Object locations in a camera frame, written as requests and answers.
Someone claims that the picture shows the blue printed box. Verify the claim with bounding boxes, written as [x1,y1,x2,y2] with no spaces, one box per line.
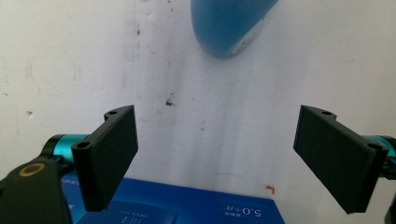
[60,173,286,224]

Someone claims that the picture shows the blue rounded plastic bottle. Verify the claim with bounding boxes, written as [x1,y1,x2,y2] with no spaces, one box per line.
[190,0,279,60]

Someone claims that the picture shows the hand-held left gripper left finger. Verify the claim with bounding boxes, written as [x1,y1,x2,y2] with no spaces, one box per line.
[71,105,139,213]

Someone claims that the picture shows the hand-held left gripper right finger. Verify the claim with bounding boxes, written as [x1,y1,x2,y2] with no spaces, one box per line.
[292,105,389,216]

